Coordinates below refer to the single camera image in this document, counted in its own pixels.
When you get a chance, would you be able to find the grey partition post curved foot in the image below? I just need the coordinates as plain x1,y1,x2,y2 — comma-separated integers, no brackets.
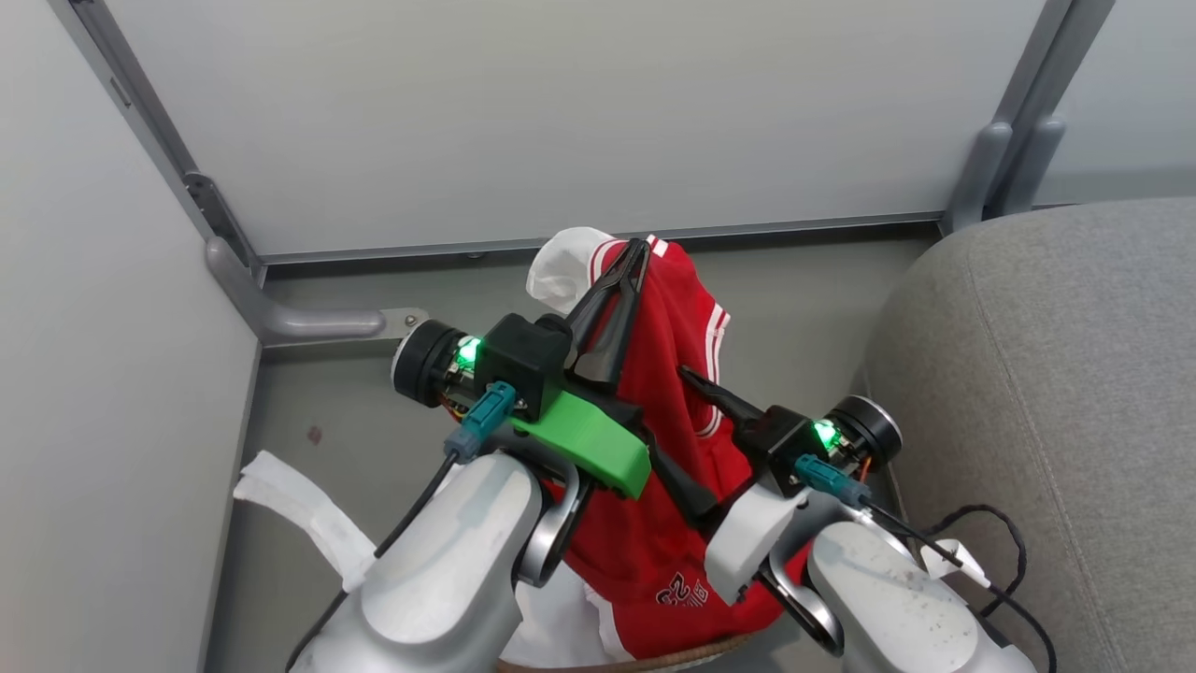
51,0,431,349

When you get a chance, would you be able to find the grey fabric sofa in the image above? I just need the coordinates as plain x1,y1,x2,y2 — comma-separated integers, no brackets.
861,196,1196,673

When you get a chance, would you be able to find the white fabric strap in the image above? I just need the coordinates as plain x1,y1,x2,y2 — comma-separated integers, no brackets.
234,451,377,592

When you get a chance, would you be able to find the small white cable tag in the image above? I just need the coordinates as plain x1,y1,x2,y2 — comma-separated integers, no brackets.
920,539,991,590

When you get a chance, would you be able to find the left arm black cable teal plug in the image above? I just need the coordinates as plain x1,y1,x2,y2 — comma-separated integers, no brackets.
374,381,518,560

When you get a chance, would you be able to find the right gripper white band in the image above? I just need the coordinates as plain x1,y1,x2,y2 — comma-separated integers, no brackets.
643,365,904,605

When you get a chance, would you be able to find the grey partition post double foot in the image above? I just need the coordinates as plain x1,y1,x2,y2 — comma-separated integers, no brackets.
942,0,1118,235

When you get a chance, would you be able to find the white garment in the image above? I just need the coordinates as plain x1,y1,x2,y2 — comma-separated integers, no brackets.
509,227,622,669

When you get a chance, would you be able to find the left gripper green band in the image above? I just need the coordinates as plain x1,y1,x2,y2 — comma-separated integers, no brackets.
392,239,652,499

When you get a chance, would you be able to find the grey partition bottom rail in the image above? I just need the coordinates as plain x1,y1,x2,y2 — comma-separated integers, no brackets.
257,210,945,267

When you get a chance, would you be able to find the red basketball jersey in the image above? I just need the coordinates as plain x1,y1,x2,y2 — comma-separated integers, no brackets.
542,236,814,663

